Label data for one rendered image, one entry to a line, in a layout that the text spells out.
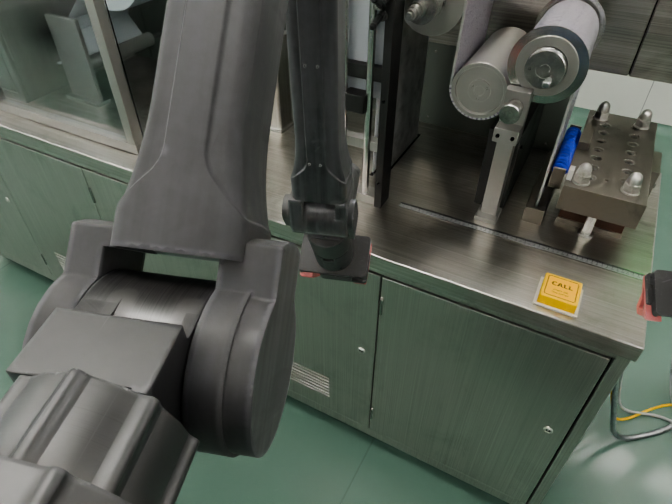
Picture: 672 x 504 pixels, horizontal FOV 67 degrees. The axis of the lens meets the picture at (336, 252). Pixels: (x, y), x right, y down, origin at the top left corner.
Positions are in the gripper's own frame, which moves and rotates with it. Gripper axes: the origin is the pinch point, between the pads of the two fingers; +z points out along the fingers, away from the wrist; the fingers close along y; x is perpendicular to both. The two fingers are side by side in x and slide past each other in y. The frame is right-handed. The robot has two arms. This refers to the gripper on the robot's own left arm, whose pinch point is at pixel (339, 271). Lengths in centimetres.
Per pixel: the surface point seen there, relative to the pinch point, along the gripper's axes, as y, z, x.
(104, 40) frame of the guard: 65, 11, -52
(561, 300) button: -40.6, 16.8, -4.6
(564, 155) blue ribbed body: -43, 23, -40
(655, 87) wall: -156, 206, -208
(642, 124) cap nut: -64, 32, -56
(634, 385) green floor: -101, 124, -7
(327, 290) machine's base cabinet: 7.8, 44.0, -7.5
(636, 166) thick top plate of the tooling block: -58, 24, -39
